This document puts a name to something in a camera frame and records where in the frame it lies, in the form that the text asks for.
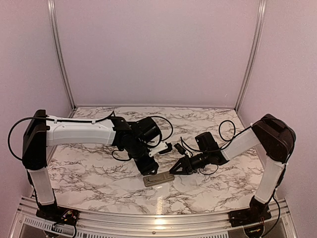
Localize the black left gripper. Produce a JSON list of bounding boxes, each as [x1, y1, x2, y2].
[[127, 137, 159, 175]]

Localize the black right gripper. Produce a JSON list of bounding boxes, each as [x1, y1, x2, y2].
[[169, 150, 210, 175]]

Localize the white remote control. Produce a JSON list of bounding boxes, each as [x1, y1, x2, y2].
[[143, 172, 175, 187]]

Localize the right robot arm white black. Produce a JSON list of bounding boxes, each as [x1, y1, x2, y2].
[[169, 114, 296, 222]]

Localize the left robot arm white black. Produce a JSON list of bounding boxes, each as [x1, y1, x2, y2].
[[22, 110, 162, 221]]

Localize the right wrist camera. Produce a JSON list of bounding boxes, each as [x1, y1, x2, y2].
[[174, 143, 190, 157]]

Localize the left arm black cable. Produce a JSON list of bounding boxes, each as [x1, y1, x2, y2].
[[7, 110, 174, 162]]

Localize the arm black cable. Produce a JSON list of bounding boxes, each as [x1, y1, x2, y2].
[[7, 110, 174, 162], [180, 117, 297, 225]]

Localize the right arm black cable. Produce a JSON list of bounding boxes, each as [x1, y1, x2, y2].
[[180, 117, 297, 225]]

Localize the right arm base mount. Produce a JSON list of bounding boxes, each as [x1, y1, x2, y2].
[[228, 207, 272, 227]]

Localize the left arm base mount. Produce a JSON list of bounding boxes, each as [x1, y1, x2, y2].
[[36, 207, 79, 226]]

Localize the front aluminium rail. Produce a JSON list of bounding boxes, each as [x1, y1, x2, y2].
[[8, 197, 298, 238]]

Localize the right aluminium frame post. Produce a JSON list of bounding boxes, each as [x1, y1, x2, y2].
[[234, 0, 267, 114]]

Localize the aluminium frame post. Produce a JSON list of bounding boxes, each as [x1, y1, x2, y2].
[[47, 0, 76, 110], [234, 0, 267, 114]]

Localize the left aluminium frame post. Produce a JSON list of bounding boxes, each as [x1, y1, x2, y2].
[[47, 0, 76, 110]]

